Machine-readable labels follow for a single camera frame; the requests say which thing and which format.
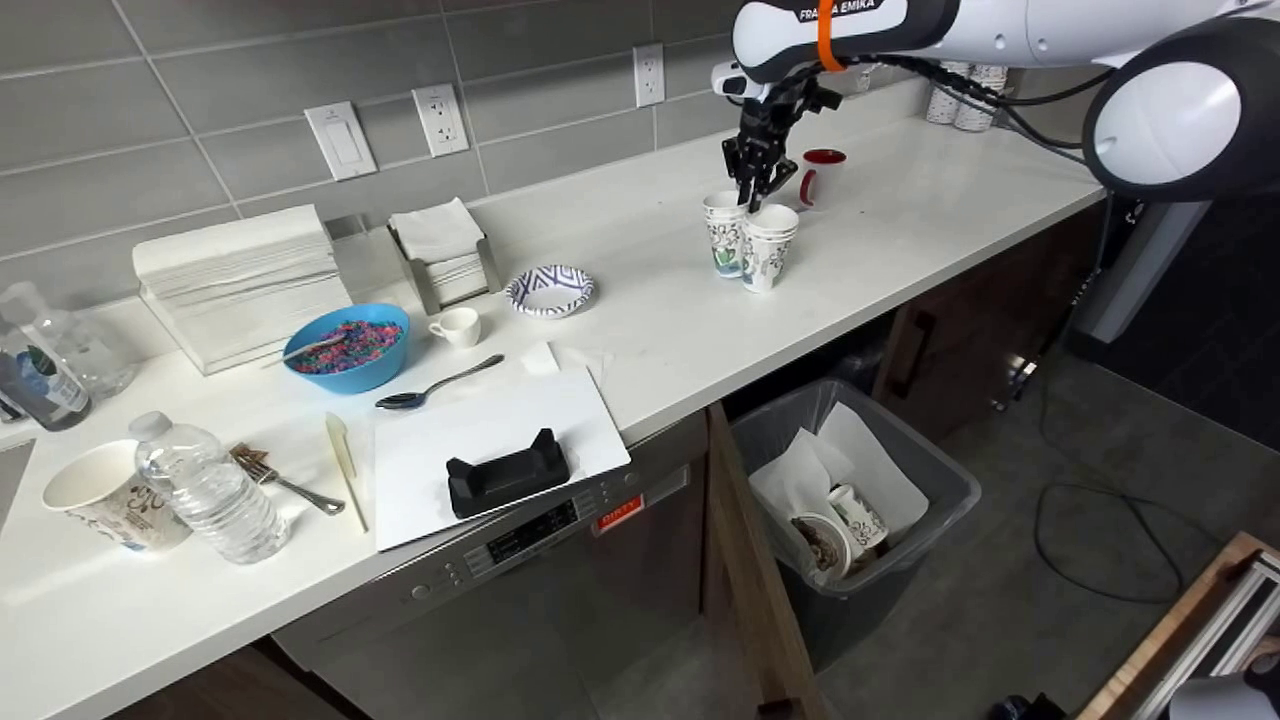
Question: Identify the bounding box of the pale wooden stick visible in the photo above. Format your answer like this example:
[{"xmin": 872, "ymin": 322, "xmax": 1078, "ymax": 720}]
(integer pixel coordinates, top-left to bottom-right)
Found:
[{"xmin": 323, "ymin": 410, "xmax": 373, "ymax": 536}]

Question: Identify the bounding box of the white wall outlet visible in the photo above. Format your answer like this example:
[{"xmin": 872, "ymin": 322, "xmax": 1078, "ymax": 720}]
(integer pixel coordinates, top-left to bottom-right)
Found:
[
  {"xmin": 628, "ymin": 41, "xmax": 670, "ymax": 112},
  {"xmin": 410, "ymin": 79, "xmax": 471, "ymax": 160}
]

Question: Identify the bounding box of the large floral paper cup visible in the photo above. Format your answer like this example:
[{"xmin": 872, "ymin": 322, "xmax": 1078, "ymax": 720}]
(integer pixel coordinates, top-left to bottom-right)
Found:
[{"xmin": 42, "ymin": 435, "xmax": 195, "ymax": 557}]

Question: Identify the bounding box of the light wooden frame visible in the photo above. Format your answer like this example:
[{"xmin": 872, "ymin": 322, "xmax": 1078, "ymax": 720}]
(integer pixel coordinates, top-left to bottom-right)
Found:
[{"xmin": 1078, "ymin": 529, "xmax": 1280, "ymax": 720}]

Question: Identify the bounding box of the metal fork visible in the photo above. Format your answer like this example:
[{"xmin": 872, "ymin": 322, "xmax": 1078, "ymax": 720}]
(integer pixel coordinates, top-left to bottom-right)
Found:
[{"xmin": 227, "ymin": 441, "xmax": 348, "ymax": 520}]

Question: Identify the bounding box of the white paper towel stack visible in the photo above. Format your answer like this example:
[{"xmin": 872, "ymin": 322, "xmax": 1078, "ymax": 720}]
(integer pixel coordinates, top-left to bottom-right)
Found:
[{"xmin": 130, "ymin": 202, "xmax": 358, "ymax": 381}]

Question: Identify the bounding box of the dark metal spoon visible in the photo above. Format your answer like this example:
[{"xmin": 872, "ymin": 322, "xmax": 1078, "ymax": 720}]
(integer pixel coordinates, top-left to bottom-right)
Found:
[{"xmin": 373, "ymin": 351, "xmax": 507, "ymax": 418}]

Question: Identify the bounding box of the clear plastic water bottle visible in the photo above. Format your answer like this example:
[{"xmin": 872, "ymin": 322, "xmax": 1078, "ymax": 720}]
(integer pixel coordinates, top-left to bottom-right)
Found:
[{"xmin": 130, "ymin": 410, "xmax": 291, "ymax": 568}]

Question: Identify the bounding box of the clear glass jar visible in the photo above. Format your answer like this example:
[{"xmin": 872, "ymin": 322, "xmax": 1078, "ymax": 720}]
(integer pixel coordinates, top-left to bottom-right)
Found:
[{"xmin": 0, "ymin": 275, "xmax": 95, "ymax": 435}]

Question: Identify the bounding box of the white mug red inside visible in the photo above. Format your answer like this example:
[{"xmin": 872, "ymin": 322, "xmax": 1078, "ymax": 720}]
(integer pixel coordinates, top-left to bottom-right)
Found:
[{"xmin": 795, "ymin": 143, "xmax": 853, "ymax": 218}]

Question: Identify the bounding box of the discarded paper cup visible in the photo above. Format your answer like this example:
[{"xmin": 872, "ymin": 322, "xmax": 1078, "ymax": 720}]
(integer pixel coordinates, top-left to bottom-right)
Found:
[
  {"xmin": 823, "ymin": 477, "xmax": 894, "ymax": 557},
  {"xmin": 788, "ymin": 509, "xmax": 861, "ymax": 588}
]

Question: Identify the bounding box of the black power cable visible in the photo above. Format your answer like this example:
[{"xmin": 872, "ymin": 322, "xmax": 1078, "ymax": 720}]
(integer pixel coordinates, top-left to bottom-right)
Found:
[{"xmin": 1025, "ymin": 131, "xmax": 1218, "ymax": 612}]

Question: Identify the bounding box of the floral print paper cup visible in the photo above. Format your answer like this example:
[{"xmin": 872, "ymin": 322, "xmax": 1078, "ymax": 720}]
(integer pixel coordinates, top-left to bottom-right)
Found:
[
  {"xmin": 701, "ymin": 205, "xmax": 757, "ymax": 285},
  {"xmin": 740, "ymin": 202, "xmax": 804, "ymax": 241},
  {"xmin": 705, "ymin": 187, "xmax": 757, "ymax": 224},
  {"xmin": 740, "ymin": 222, "xmax": 801, "ymax": 296}
]

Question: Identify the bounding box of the open cabinet door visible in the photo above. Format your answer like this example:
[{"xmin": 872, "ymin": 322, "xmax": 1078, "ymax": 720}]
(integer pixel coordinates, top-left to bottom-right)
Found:
[{"xmin": 701, "ymin": 399, "xmax": 834, "ymax": 720}]

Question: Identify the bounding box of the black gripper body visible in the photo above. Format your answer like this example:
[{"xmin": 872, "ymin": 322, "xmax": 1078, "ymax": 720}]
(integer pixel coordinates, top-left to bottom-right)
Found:
[{"xmin": 731, "ymin": 79, "xmax": 820, "ymax": 160}]

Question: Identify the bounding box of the dark wooden cabinet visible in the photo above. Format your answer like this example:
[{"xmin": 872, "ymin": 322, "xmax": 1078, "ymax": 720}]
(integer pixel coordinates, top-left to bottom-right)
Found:
[{"xmin": 864, "ymin": 197, "xmax": 1111, "ymax": 454}]

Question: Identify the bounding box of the white paper sheet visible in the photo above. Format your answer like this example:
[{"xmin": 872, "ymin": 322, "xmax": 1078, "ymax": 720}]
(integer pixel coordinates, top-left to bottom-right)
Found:
[{"xmin": 745, "ymin": 397, "xmax": 933, "ymax": 581}]

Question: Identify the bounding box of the black plastic holder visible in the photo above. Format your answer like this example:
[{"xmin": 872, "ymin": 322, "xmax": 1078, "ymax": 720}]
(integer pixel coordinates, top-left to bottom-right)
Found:
[{"xmin": 440, "ymin": 425, "xmax": 577, "ymax": 520}]

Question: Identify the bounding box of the blue white patterned bowl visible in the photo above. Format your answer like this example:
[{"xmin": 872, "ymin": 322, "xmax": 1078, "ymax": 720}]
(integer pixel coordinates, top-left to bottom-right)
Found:
[{"xmin": 505, "ymin": 259, "xmax": 599, "ymax": 326}]

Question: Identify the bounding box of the white light switch plate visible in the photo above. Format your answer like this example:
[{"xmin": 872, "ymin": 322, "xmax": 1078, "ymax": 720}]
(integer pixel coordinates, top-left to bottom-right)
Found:
[{"xmin": 300, "ymin": 101, "xmax": 379, "ymax": 185}]

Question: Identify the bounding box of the white cutting board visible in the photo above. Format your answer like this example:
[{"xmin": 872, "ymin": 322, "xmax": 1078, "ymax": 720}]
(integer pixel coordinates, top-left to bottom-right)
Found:
[{"xmin": 363, "ymin": 340, "xmax": 636, "ymax": 557}]

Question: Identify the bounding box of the blue plastic bowl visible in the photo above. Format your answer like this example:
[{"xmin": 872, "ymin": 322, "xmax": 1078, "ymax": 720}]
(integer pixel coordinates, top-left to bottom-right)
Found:
[{"xmin": 282, "ymin": 301, "xmax": 420, "ymax": 399}]

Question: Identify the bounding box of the grey trash bin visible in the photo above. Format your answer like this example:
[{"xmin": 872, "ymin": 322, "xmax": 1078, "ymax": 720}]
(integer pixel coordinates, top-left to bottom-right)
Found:
[{"xmin": 730, "ymin": 376, "xmax": 989, "ymax": 673}]

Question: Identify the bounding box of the brown sink cabinet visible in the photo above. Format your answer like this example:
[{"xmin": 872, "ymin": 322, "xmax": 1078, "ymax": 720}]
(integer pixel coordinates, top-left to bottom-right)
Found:
[{"xmin": 113, "ymin": 636, "xmax": 376, "ymax": 720}]

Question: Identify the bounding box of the tall stack of paper cups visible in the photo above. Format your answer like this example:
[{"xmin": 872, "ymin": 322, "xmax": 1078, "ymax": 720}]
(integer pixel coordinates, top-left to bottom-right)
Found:
[
  {"xmin": 924, "ymin": 62, "xmax": 973, "ymax": 131},
  {"xmin": 951, "ymin": 66, "xmax": 1017, "ymax": 138}
]

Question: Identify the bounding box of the steel dishwasher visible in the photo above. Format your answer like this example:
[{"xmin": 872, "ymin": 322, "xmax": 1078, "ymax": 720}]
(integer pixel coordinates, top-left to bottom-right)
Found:
[{"xmin": 273, "ymin": 411, "xmax": 714, "ymax": 720}]

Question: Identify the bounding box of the small white cup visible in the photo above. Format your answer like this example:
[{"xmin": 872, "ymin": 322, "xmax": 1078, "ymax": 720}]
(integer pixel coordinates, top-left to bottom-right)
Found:
[{"xmin": 427, "ymin": 305, "xmax": 488, "ymax": 351}]

